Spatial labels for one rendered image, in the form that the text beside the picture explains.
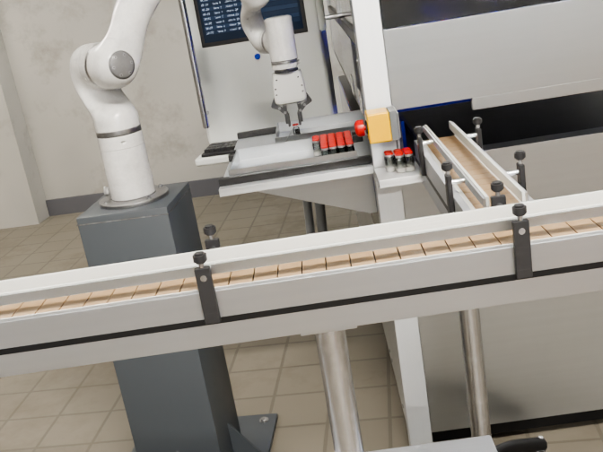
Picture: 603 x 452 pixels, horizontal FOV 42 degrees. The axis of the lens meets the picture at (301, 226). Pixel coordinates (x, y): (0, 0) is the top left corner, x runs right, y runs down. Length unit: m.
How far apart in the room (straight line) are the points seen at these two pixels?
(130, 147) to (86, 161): 3.68
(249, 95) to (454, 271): 1.89
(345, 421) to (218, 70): 1.89
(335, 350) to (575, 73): 1.06
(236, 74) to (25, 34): 2.99
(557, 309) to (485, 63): 0.69
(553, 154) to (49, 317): 1.31
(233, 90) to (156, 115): 2.59
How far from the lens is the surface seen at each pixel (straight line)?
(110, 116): 2.08
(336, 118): 2.61
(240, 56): 2.96
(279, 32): 2.39
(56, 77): 5.72
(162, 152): 5.58
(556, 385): 2.31
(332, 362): 1.27
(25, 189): 5.78
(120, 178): 2.11
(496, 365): 2.23
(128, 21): 2.10
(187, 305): 1.20
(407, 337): 2.15
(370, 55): 1.93
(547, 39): 2.01
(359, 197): 2.10
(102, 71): 2.02
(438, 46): 1.95
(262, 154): 2.29
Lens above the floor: 1.36
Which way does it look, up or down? 18 degrees down
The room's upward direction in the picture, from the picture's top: 9 degrees counter-clockwise
